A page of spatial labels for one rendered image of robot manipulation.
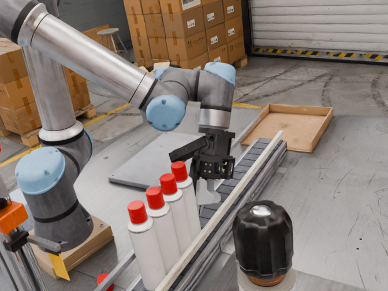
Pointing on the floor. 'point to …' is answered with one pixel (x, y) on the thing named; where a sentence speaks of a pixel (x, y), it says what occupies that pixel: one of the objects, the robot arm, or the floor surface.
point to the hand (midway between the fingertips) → (196, 209)
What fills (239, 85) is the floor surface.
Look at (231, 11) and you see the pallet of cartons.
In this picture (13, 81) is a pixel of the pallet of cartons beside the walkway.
